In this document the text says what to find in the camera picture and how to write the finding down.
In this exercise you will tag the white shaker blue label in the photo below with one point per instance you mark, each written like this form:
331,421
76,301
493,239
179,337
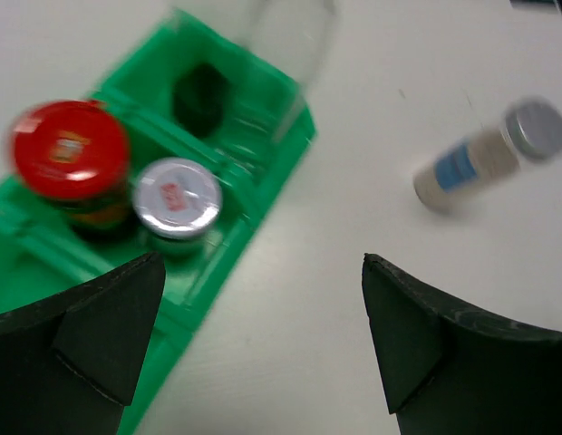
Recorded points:
528,135

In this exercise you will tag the red cap sauce bottle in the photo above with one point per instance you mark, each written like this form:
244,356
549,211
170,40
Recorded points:
76,157

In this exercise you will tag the glass bottle with dark sauce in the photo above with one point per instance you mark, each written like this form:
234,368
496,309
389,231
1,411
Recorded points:
199,98

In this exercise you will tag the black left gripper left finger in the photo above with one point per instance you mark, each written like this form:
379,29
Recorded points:
70,363

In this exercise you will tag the green three-compartment plastic bin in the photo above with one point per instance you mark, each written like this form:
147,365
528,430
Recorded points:
40,255

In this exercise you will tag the clear glass bottle gold spout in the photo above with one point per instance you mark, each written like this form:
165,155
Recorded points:
282,57

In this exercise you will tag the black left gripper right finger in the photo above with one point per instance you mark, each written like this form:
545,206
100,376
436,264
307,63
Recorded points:
450,367

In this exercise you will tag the white lid spice jar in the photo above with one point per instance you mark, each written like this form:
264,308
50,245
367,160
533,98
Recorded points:
177,201

